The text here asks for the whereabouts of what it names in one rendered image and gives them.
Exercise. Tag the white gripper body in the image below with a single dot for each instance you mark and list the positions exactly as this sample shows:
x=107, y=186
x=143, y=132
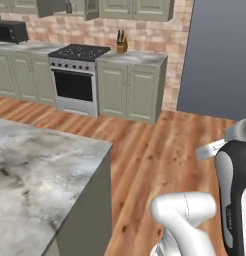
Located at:
x=208, y=151

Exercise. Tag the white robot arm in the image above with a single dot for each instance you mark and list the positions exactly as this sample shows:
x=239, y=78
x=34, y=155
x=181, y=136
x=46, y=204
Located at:
x=181, y=213

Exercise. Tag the green two-door base cupboard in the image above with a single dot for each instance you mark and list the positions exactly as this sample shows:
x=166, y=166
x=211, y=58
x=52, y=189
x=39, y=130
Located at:
x=128, y=90

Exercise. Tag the wooden knife block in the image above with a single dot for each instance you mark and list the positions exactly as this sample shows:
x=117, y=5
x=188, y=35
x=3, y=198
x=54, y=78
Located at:
x=121, y=45

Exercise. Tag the silver oven with black hob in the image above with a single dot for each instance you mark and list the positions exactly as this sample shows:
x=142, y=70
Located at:
x=75, y=83

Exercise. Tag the marble-topped kitchen island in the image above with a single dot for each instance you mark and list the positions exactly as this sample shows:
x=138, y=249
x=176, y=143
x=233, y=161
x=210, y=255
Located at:
x=35, y=180

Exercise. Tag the green base cupboard run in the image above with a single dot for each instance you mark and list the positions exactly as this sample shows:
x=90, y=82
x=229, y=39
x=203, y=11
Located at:
x=21, y=76

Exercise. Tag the green extractor hood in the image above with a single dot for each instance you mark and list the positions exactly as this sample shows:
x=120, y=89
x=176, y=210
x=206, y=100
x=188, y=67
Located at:
x=61, y=6

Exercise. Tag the black toaster oven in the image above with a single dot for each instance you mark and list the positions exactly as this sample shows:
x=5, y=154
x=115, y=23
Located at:
x=10, y=31

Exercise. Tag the green wall cupboards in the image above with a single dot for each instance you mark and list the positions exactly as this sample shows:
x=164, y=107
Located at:
x=136, y=8

